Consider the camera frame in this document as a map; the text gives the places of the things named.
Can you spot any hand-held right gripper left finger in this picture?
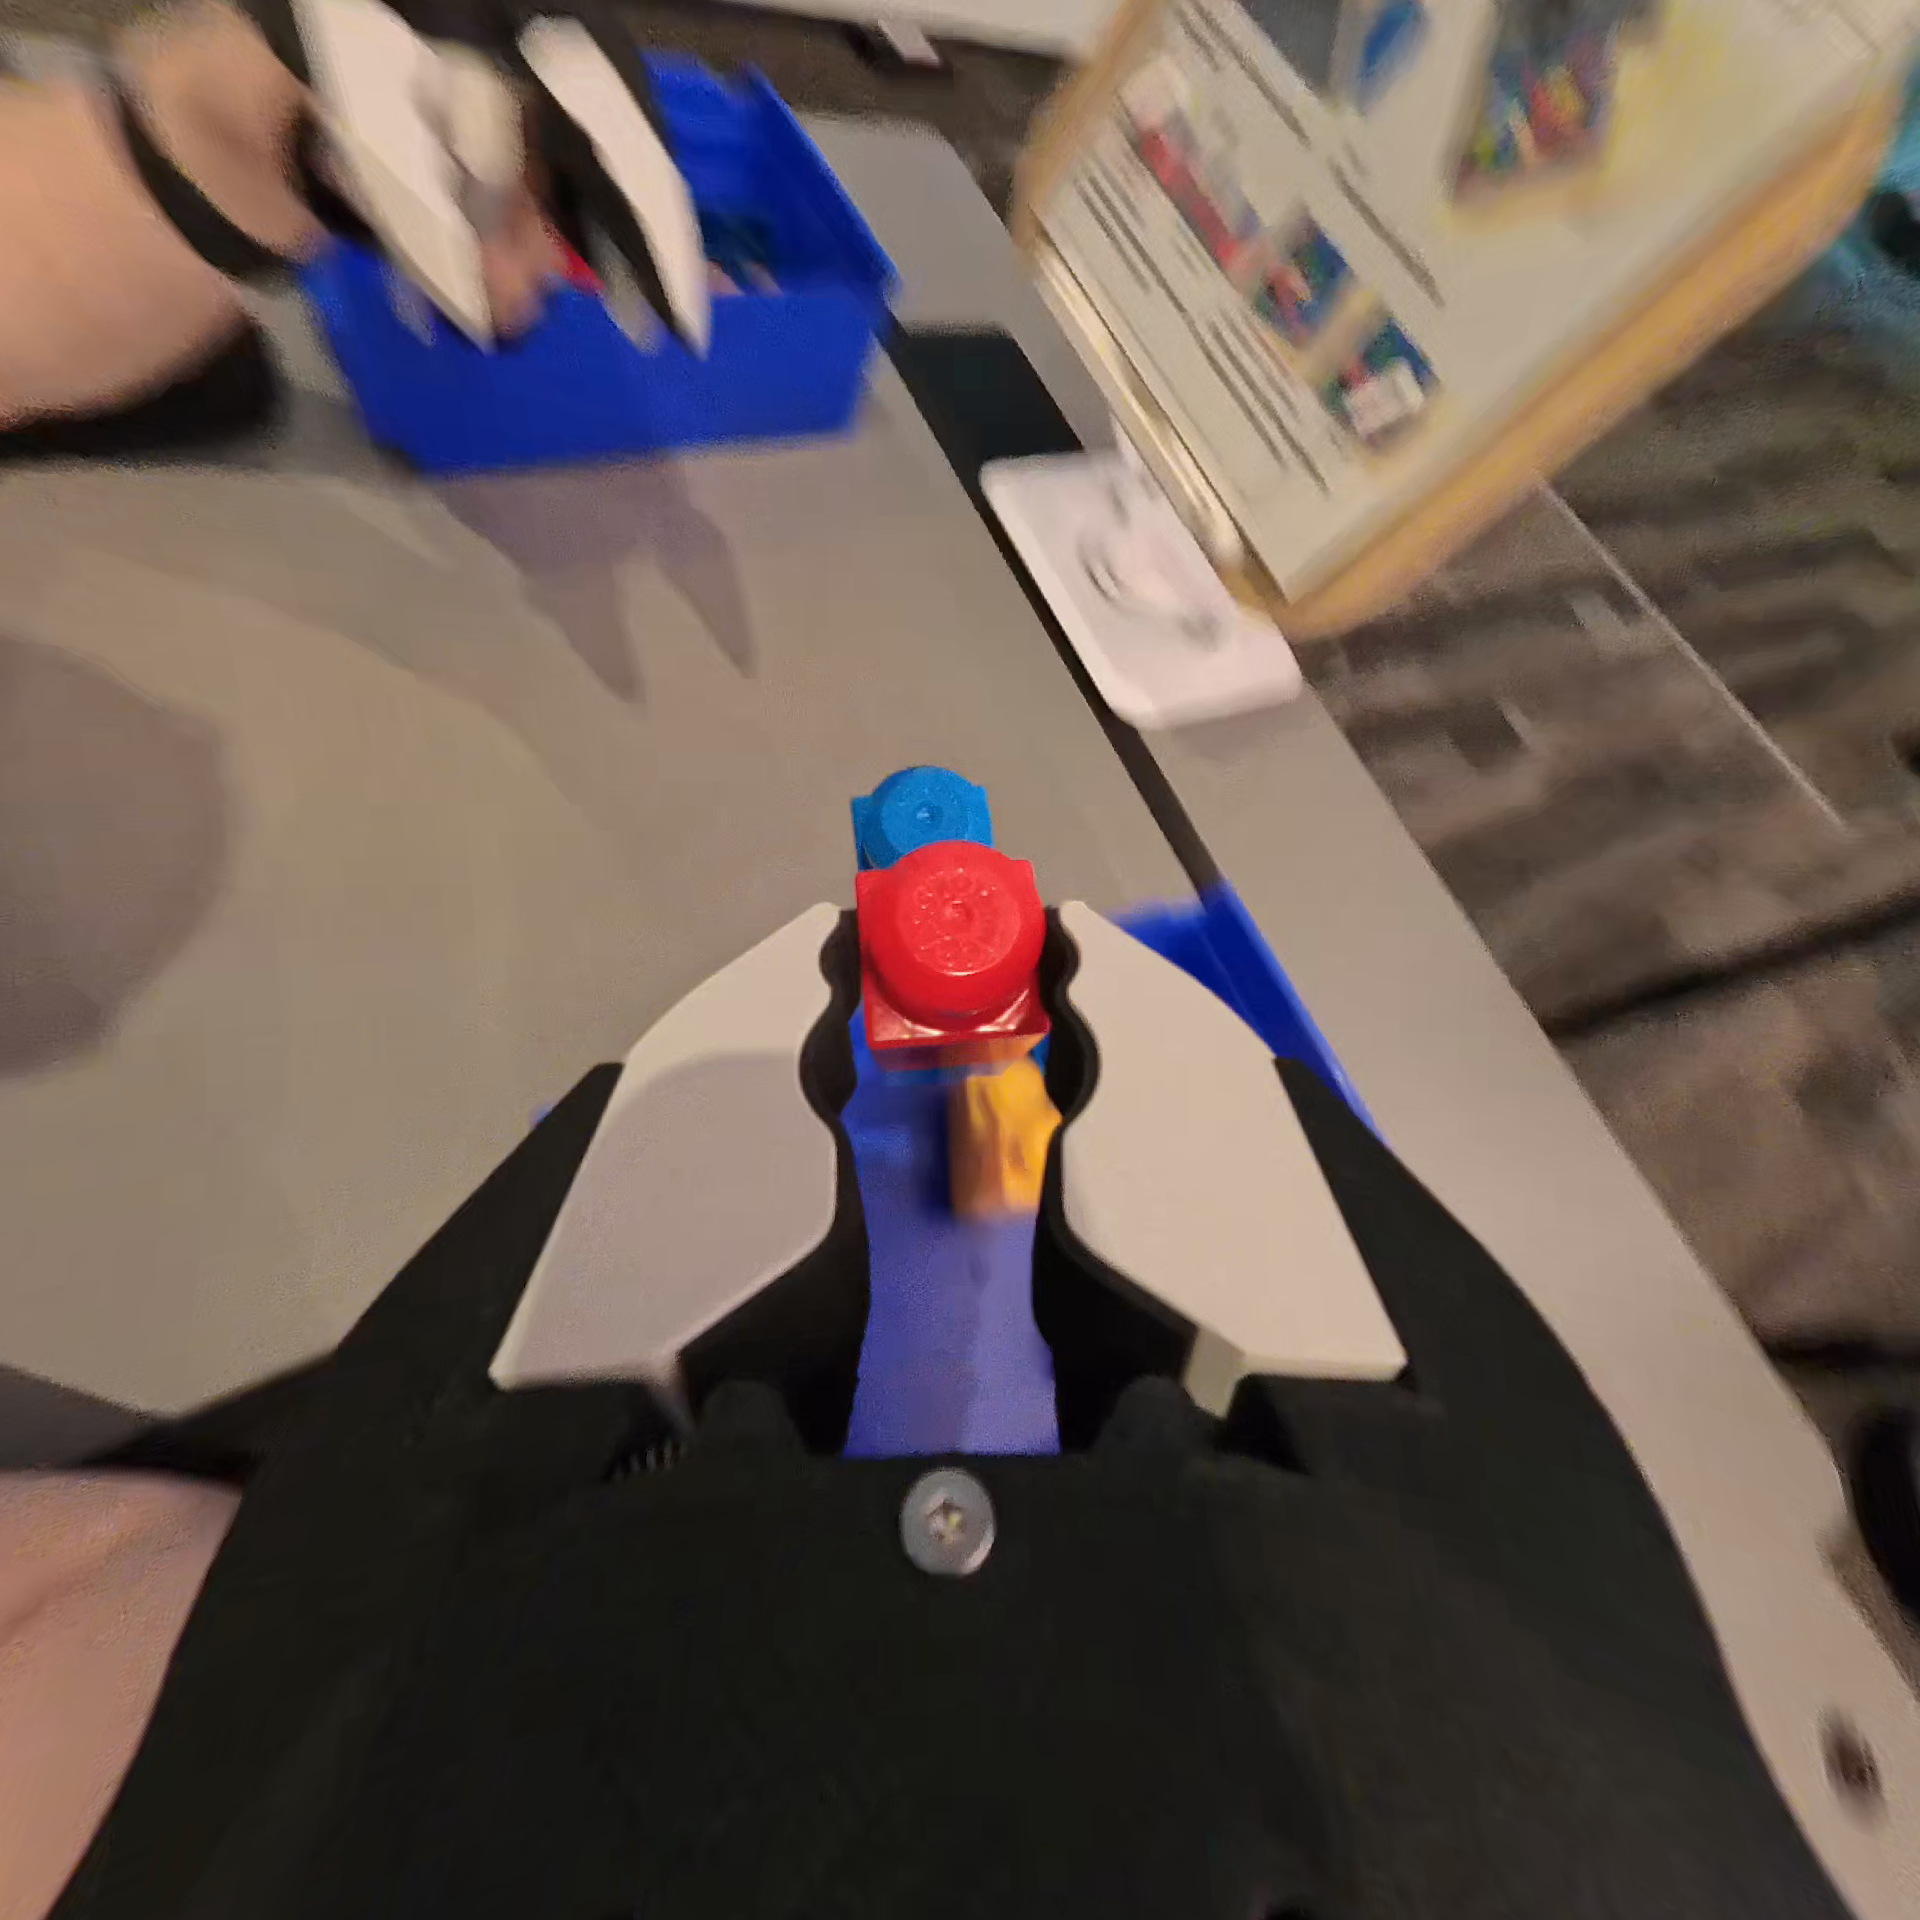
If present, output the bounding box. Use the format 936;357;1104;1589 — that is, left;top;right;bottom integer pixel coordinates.
487;895;870;1394

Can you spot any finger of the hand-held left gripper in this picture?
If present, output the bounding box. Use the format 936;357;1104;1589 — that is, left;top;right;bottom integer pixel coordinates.
518;16;712;357
295;0;501;346

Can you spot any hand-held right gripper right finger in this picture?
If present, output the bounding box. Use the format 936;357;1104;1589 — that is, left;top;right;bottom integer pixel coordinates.
1038;895;1407;1423

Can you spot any blue plastic bin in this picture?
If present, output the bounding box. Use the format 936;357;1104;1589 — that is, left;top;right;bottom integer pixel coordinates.
295;54;903;472
528;885;1385;1462

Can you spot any yellow one-stud toy block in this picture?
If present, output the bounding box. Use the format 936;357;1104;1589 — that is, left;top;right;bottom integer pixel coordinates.
950;1069;1060;1215

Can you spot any red one-stud toy block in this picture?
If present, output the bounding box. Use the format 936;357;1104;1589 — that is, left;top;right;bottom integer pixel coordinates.
850;841;1053;1050

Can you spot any blue two-stud toy block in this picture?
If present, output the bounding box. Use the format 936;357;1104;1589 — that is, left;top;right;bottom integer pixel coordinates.
848;768;1053;1074

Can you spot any person's left forearm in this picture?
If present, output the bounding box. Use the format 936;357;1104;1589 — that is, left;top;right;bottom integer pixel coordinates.
0;88;258;427

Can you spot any person's right forearm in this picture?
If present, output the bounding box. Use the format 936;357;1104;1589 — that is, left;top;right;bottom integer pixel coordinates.
0;1462;251;1920

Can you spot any person's left hand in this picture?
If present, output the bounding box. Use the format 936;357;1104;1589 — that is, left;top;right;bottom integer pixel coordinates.
144;22;308;232

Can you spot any black table mat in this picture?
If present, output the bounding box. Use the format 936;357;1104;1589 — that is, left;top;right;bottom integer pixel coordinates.
888;321;1085;484

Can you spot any white board stand base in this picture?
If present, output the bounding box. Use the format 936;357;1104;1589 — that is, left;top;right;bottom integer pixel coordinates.
986;453;1306;737

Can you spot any wooden instruction board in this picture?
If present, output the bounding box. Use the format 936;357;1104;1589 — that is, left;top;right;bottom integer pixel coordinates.
1010;0;1900;642

